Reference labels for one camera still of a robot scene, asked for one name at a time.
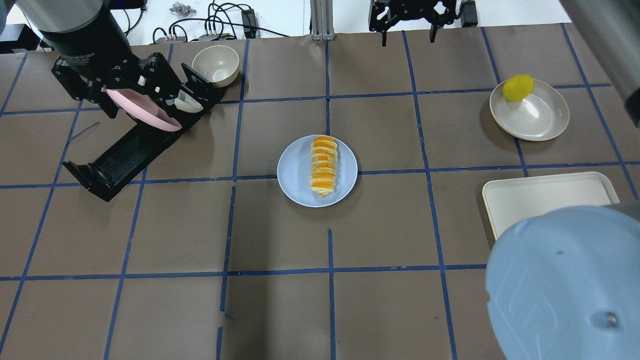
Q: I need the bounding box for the cream bowl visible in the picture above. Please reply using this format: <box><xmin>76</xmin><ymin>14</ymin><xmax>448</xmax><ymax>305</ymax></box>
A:
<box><xmin>191</xmin><ymin>45</ymin><xmax>240</xmax><ymax>88</ymax></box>

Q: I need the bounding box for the cream plate in rack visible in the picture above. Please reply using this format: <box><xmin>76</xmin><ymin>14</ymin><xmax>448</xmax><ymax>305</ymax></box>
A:
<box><xmin>174</xmin><ymin>90</ymin><xmax>204</xmax><ymax>114</ymax></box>

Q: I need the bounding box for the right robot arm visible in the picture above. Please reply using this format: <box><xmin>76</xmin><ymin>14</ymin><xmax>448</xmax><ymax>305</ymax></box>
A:
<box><xmin>369</xmin><ymin>0</ymin><xmax>639</xmax><ymax>360</ymax></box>

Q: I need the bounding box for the bread roll croissant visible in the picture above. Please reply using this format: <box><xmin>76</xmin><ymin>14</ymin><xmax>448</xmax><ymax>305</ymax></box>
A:
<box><xmin>309</xmin><ymin>136</ymin><xmax>339</xmax><ymax>197</ymax></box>

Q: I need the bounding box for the aluminium frame post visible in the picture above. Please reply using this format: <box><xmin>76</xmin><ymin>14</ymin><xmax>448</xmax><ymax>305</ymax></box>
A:
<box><xmin>310</xmin><ymin>0</ymin><xmax>335</xmax><ymax>41</ymax></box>

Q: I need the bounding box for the black dish rack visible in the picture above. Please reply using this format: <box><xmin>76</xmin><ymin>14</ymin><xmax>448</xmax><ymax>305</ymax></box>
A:
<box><xmin>62</xmin><ymin>62</ymin><xmax>221</xmax><ymax>203</ymax></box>

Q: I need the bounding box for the cream rectangular tray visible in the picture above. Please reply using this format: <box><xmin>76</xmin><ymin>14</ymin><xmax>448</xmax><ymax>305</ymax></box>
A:
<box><xmin>481</xmin><ymin>171</ymin><xmax>620</xmax><ymax>240</ymax></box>

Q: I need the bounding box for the yellow lemon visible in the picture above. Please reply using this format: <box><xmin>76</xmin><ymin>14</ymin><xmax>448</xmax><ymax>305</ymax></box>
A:
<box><xmin>502</xmin><ymin>74</ymin><xmax>535</xmax><ymax>102</ymax></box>

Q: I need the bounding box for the light blue plate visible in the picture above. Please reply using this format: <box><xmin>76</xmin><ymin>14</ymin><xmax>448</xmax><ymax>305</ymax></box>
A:
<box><xmin>277</xmin><ymin>134</ymin><xmax>358</xmax><ymax>208</ymax></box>

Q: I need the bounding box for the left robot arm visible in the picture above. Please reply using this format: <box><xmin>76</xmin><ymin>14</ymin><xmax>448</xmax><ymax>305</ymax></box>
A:
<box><xmin>16</xmin><ymin>0</ymin><xmax>222</xmax><ymax>121</ymax></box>

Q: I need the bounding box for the black power adapter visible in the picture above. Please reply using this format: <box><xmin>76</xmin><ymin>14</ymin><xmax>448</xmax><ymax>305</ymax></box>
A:
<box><xmin>241</xmin><ymin>8</ymin><xmax>258</xmax><ymax>39</ymax></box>

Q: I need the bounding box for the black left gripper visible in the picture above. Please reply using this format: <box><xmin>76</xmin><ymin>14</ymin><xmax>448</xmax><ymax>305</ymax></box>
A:
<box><xmin>51</xmin><ymin>52</ymin><xmax>221</xmax><ymax>118</ymax></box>

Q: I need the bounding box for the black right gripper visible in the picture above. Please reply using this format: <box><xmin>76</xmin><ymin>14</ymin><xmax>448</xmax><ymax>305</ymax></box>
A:
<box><xmin>369</xmin><ymin>0</ymin><xmax>458</xmax><ymax>48</ymax></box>

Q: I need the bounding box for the cream round dish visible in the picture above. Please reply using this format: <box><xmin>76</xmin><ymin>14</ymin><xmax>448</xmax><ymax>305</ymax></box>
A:
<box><xmin>488</xmin><ymin>79</ymin><xmax>570</xmax><ymax>142</ymax></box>

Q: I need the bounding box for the pink plate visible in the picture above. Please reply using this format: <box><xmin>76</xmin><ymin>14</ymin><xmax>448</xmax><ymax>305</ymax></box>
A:
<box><xmin>105</xmin><ymin>89</ymin><xmax>183</xmax><ymax>132</ymax></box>

